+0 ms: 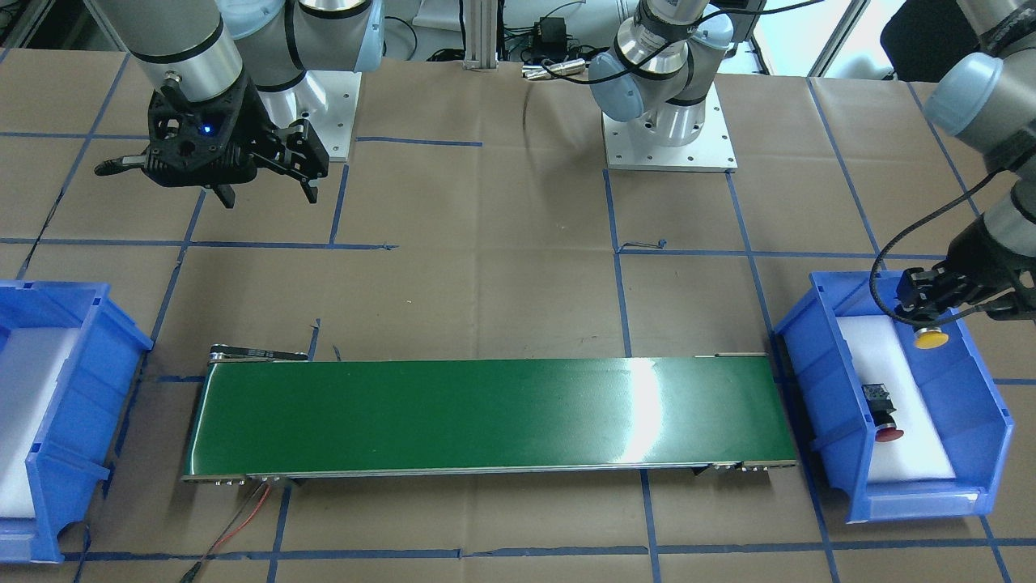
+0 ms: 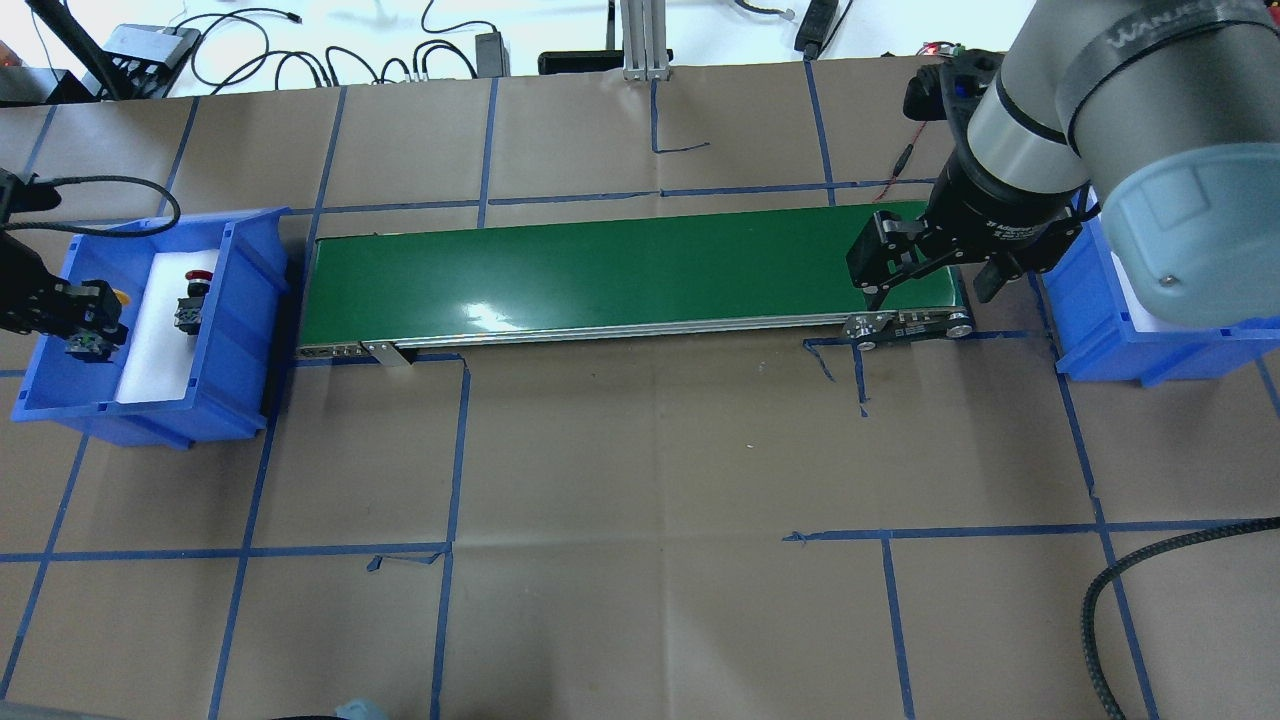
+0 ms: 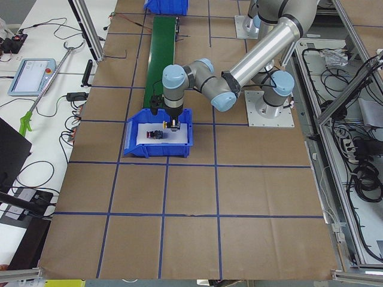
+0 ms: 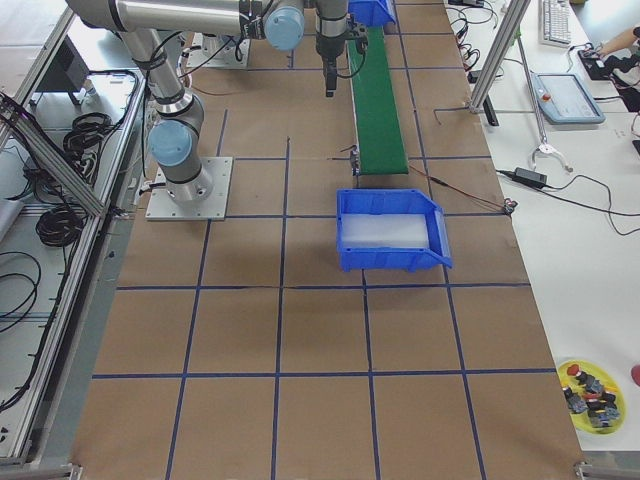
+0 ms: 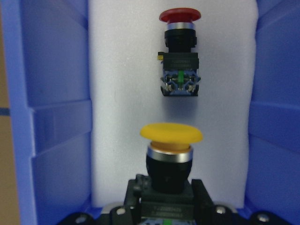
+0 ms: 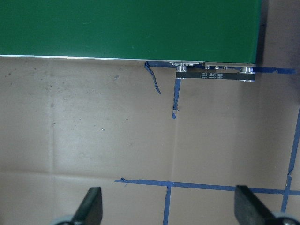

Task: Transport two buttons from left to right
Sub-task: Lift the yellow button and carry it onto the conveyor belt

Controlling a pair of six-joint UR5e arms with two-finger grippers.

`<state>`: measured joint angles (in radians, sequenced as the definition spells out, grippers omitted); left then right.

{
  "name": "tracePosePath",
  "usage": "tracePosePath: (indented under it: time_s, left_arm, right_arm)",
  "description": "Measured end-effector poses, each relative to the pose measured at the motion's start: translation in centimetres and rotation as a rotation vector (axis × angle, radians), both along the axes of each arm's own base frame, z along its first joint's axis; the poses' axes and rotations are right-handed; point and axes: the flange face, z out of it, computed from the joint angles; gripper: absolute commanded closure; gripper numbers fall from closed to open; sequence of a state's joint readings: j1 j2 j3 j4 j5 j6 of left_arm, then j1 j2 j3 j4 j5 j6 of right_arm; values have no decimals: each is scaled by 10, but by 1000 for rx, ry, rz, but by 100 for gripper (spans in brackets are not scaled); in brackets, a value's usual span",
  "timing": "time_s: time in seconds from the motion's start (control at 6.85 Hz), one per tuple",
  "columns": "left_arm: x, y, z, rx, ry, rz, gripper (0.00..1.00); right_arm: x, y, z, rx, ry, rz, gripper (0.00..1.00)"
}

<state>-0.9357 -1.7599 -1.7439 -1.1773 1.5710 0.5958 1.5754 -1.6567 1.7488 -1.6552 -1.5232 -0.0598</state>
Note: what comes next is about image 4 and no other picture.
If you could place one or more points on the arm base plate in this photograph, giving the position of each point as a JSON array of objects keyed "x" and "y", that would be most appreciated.
[{"x": 206, "y": 197}]

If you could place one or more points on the blue bin robot left side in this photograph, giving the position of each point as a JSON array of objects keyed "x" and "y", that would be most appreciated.
[{"x": 372, "y": 13}]

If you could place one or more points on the white foam pad right bin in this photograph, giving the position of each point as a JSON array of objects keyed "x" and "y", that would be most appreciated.
[{"x": 384, "y": 231}]

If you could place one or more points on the blue bin robot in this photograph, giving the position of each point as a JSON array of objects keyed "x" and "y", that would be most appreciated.
[
  {"x": 393, "y": 201},
  {"x": 372, "y": 13}
]

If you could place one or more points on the blue bin robot right side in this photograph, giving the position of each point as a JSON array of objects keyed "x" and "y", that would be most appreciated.
[{"x": 393, "y": 201}]

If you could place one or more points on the yellow plate of buttons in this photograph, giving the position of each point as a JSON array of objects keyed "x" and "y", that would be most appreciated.
[{"x": 594, "y": 400}]

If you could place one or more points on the aluminium frame post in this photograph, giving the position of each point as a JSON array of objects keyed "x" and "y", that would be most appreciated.
[{"x": 501, "y": 43}]

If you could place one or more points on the black power brick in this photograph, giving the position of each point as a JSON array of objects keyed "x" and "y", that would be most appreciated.
[{"x": 530, "y": 178}]

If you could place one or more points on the white keyboard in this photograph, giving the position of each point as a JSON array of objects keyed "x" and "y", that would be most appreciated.
[{"x": 554, "y": 16}]

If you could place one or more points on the teach pendant tablet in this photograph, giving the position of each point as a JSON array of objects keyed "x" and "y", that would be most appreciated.
[{"x": 564, "y": 99}]

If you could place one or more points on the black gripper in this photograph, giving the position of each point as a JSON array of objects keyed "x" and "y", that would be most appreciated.
[{"x": 329, "y": 47}]

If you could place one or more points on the green conveyor belt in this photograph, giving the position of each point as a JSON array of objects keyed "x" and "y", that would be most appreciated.
[{"x": 379, "y": 147}]

